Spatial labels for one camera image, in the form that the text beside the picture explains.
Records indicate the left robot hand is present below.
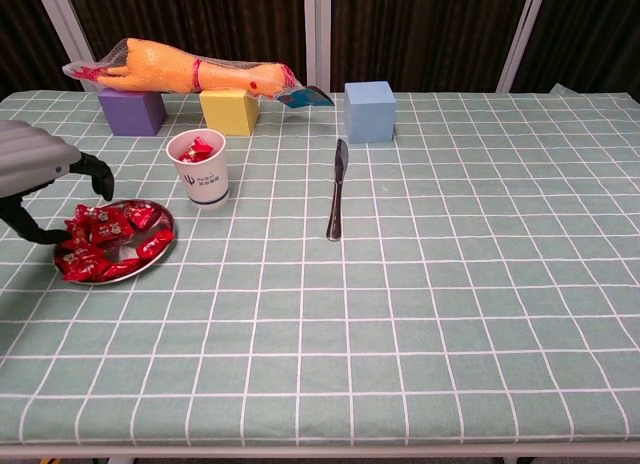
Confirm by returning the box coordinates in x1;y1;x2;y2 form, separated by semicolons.
0;120;116;246

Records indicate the round steel plate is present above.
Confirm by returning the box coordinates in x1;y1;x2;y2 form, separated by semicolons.
52;198;177;285

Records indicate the white paper cup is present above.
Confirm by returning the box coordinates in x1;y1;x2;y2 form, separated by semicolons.
165;128;230;210

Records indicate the steel table knife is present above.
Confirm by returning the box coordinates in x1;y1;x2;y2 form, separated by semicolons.
326;138;350;242

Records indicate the purple foam cube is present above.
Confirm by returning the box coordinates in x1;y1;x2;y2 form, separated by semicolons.
97;87;167;137

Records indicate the orange rubber chicken in net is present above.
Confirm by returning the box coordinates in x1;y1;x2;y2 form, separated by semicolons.
62;37;301;101

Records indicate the yellow foam cube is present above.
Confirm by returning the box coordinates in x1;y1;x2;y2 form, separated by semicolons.
199;87;261;137

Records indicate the blue cardboard label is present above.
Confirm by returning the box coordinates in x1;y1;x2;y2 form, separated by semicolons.
276;85;335;109

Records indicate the blue foam cube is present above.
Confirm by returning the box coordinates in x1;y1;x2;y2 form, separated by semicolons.
343;81;397;145

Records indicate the green checked tablecloth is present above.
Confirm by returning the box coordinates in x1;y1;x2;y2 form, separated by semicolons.
0;83;640;448

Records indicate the dark pleated curtain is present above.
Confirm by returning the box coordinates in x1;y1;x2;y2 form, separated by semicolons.
0;0;640;101

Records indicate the slanted white frame post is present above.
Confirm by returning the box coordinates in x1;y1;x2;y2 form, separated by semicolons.
494;0;549;93
33;0;101;93

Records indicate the upright white frame post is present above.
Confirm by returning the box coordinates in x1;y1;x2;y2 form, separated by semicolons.
303;0;333;91

